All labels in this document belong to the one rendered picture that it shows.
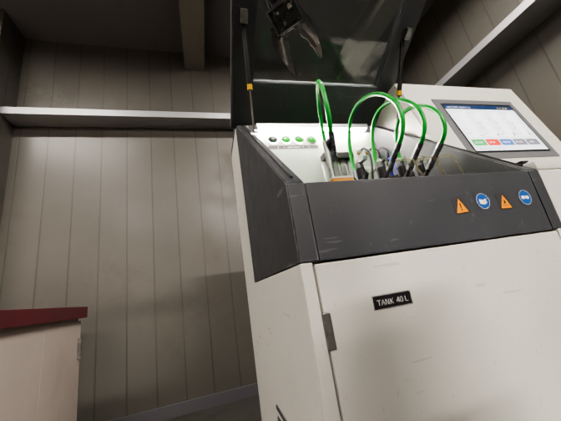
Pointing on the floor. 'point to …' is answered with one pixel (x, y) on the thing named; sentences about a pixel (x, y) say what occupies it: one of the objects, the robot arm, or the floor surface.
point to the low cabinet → (40, 363)
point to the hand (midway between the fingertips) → (305, 63)
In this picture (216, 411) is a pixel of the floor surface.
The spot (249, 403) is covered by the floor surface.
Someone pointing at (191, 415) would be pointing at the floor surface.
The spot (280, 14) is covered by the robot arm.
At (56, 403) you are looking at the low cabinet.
